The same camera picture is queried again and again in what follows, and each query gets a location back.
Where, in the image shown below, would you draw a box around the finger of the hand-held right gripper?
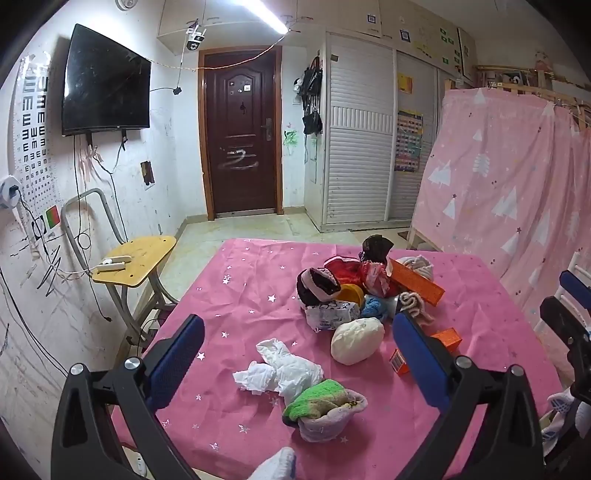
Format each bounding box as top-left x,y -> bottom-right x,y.
539,296 -> 591,354
558,270 -> 591,315

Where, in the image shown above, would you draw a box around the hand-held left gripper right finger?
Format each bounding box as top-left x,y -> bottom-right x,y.
392,310 -> 546,480

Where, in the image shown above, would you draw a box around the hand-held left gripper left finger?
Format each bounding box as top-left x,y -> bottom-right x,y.
52,314 -> 206,480

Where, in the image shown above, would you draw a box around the small orange box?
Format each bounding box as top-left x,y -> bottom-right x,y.
431,327 -> 463,353

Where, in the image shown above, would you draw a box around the beige knitted cord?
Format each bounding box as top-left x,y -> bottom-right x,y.
399,291 -> 435,326

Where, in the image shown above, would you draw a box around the cream round cloth bundle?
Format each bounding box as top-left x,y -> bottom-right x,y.
331,318 -> 385,366

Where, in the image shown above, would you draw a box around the blue cloth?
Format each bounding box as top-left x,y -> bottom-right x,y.
360,295 -> 394,320

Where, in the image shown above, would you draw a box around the long orange box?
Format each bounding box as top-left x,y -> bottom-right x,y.
389,257 -> 446,306

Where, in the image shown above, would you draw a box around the red patterned wrapper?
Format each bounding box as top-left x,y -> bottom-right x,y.
362,260 -> 400,297

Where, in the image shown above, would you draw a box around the beige knit cloth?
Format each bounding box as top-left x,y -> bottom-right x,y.
397,255 -> 435,283

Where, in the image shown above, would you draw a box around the yellow plastic cup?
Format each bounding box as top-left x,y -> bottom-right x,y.
338,283 -> 366,306

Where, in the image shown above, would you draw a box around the white printed plastic packet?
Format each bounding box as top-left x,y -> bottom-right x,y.
305,299 -> 361,333

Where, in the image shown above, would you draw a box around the green fuzzy cloth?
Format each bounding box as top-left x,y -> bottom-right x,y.
283,379 -> 352,426

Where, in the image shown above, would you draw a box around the white tissue paper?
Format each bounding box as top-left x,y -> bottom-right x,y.
233,338 -> 324,407

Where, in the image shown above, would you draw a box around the lilac fuzzy slipper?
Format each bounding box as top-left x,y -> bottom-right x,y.
297,389 -> 368,443

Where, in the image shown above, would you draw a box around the red cloth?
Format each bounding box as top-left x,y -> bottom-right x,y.
323,256 -> 366,287

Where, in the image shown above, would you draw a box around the dark brown plastic bag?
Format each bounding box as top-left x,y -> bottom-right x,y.
359,234 -> 394,265

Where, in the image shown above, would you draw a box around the dark striped sock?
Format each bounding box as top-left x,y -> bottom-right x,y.
296,267 -> 343,308

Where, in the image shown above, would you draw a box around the white patterned cloth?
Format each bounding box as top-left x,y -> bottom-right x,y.
541,391 -> 583,457

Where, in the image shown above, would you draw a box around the pink star-print tablecloth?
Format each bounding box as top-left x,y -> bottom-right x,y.
111,239 -> 561,480

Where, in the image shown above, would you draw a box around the white power strip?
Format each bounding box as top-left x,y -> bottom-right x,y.
95,255 -> 131,272

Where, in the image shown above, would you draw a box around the pink tree-print curtain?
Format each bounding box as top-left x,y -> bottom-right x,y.
410,87 -> 591,386

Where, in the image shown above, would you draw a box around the white fluffy cloth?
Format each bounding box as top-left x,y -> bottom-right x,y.
250,446 -> 297,480

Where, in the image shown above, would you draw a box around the white slatted wardrobe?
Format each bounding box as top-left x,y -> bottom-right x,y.
318,30 -> 465,232

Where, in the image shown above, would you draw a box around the dark brown door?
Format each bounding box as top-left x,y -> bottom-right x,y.
198,46 -> 284,221

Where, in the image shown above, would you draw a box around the eye chart poster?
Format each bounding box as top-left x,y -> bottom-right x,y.
11,52 -> 62,234

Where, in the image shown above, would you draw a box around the black hanging bags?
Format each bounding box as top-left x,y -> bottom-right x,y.
294,55 -> 324,136

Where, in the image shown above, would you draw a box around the cream overhead cabinets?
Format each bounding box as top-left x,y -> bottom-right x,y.
157,0 -> 477,88

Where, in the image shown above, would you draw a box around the ceiling tube light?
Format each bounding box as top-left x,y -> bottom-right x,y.
239,0 -> 290,34

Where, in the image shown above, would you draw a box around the wooden bed frame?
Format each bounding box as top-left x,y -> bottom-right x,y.
442,65 -> 591,134

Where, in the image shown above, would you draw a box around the colourful grid wall poster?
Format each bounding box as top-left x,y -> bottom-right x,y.
394,108 -> 424,175

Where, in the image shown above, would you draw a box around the white wall socket device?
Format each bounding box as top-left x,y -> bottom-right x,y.
0,174 -> 22,212

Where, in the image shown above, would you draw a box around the black wall television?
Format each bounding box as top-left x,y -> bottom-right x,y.
61,24 -> 152,137

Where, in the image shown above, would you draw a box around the string wire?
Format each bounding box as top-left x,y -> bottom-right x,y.
151,31 -> 290,73

